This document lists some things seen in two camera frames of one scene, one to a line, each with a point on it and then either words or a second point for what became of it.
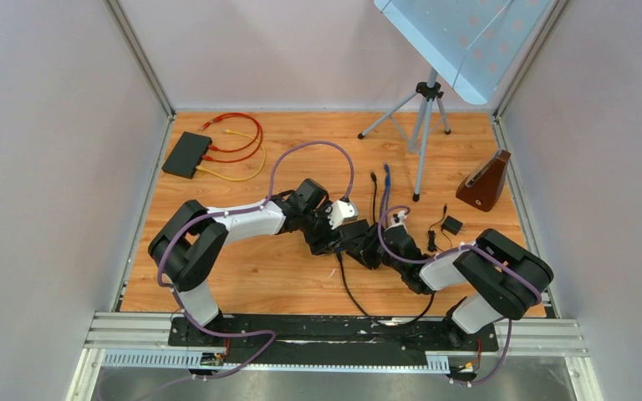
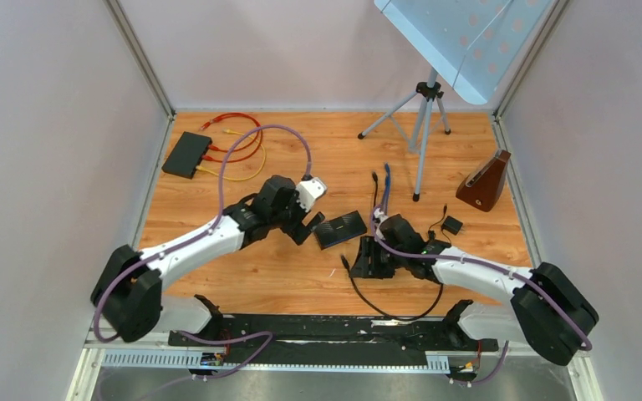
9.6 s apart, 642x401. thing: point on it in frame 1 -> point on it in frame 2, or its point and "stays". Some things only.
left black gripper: x=319 y=245 -> x=292 y=230
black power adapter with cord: x=449 y=224 stays
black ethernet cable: x=374 y=179 stays
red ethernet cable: x=257 y=140 stays
